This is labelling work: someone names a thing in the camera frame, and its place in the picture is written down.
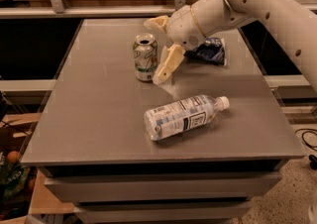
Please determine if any dark blue chip bag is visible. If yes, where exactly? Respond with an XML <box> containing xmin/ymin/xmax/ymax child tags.
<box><xmin>185</xmin><ymin>38</ymin><xmax>226</xmax><ymax>66</ymax></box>

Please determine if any clear plastic water bottle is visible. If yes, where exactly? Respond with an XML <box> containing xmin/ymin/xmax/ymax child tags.
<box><xmin>144</xmin><ymin>94</ymin><xmax>230</xmax><ymax>141</ymax></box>

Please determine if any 7up soda can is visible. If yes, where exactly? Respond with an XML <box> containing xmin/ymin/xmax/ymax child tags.
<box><xmin>133</xmin><ymin>33</ymin><xmax>158</xmax><ymax>81</ymax></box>

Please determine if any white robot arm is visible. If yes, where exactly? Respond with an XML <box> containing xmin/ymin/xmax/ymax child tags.
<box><xmin>145</xmin><ymin>0</ymin><xmax>317</xmax><ymax>90</ymax></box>

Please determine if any grey drawer cabinet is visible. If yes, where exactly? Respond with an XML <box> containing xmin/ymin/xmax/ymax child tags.
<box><xmin>45</xmin><ymin>171</ymin><xmax>281</xmax><ymax>224</ymax></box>

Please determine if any green snack package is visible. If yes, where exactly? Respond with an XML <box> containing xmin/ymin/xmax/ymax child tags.
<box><xmin>0</xmin><ymin>158</ymin><xmax>30</xmax><ymax>202</ymax></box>

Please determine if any orange fruit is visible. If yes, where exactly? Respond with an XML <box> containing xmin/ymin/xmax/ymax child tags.
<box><xmin>6</xmin><ymin>151</ymin><xmax>21</xmax><ymax>164</ymax></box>

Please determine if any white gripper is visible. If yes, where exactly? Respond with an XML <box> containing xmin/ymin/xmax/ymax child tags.
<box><xmin>144</xmin><ymin>5</ymin><xmax>205</xmax><ymax>85</ymax></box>

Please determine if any black cable on floor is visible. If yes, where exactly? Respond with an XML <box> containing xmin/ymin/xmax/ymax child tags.
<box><xmin>294</xmin><ymin>128</ymin><xmax>317</xmax><ymax>170</ymax></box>

